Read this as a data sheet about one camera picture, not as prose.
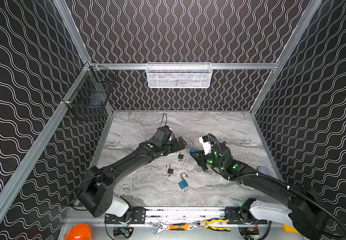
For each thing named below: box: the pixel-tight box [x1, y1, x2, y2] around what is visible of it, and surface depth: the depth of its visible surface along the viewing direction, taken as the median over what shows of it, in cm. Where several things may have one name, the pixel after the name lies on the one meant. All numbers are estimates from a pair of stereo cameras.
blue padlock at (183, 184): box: [178, 172, 189, 190], surface depth 86 cm
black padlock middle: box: [165, 163, 174, 174], surface depth 92 cm
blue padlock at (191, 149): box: [187, 141, 196, 154], surface depth 80 cm
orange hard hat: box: [65, 223, 92, 240], surface depth 69 cm
